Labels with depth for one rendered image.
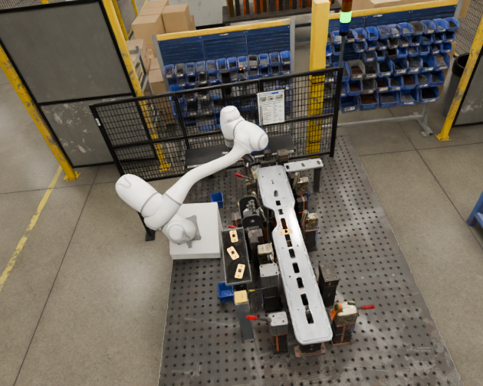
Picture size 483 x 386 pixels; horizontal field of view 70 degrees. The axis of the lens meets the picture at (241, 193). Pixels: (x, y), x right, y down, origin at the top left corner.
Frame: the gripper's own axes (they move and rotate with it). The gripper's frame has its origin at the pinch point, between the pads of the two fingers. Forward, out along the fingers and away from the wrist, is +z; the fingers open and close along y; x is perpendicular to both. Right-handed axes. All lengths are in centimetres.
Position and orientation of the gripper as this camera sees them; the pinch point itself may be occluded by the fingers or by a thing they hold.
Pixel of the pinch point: (238, 172)
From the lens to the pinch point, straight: 197.3
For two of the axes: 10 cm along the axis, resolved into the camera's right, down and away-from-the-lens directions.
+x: -1.2, -6.9, 7.2
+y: 9.9, -1.5, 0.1
